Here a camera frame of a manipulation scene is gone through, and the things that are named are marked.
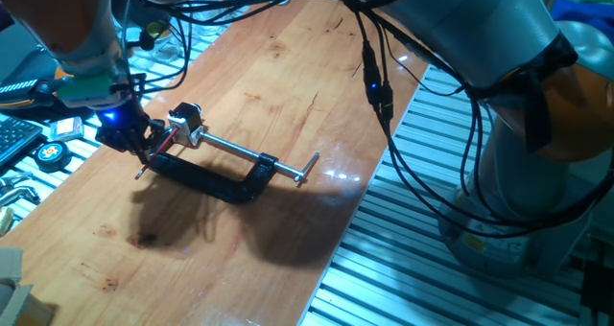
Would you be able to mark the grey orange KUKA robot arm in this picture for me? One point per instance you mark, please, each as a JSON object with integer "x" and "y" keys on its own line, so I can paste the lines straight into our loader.
{"x": 479, "y": 24}

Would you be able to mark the small pink white pack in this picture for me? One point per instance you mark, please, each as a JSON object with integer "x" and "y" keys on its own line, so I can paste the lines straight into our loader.
{"x": 66, "y": 128}

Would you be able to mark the glass jar gold lid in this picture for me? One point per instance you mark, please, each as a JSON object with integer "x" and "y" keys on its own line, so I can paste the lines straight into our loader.
{"x": 160, "y": 36}

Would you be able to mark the wooden board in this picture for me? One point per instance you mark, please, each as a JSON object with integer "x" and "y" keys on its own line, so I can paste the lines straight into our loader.
{"x": 288, "y": 124}

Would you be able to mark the clear glass jar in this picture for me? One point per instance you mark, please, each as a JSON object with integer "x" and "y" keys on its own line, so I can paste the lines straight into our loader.
{"x": 211, "y": 21}

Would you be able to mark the chrome pipe fitting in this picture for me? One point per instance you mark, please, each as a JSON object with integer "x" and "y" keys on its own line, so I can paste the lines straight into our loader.
{"x": 19, "y": 194}

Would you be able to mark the blue bag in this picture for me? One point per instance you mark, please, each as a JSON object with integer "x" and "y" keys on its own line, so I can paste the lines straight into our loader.
{"x": 583, "y": 12}

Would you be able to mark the brass fitting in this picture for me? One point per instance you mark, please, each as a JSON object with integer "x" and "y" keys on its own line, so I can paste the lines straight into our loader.
{"x": 5, "y": 220}

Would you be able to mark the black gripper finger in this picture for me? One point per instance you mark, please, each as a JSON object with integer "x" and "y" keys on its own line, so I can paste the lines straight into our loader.
{"x": 141, "y": 153}
{"x": 156, "y": 127}

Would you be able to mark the black keyboard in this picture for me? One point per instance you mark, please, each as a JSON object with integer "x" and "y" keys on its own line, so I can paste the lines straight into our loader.
{"x": 14, "y": 136}

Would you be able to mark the open cardboard box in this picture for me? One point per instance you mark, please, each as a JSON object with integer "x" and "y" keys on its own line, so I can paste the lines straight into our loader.
{"x": 19, "y": 302}

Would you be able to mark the orange black teach pendant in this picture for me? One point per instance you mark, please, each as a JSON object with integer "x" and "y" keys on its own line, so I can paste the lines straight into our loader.
{"x": 24, "y": 91}

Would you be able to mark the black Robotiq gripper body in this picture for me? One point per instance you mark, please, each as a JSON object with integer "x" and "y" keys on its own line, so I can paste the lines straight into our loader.
{"x": 122, "y": 124}

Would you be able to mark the black C-clamp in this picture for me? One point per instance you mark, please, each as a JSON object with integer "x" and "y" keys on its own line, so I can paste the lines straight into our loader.
{"x": 225, "y": 182}

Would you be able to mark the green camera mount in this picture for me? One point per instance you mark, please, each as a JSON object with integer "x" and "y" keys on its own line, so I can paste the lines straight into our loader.
{"x": 86, "y": 88}

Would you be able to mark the red pencil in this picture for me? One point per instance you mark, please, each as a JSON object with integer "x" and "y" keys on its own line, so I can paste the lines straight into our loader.
{"x": 158, "y": 151}

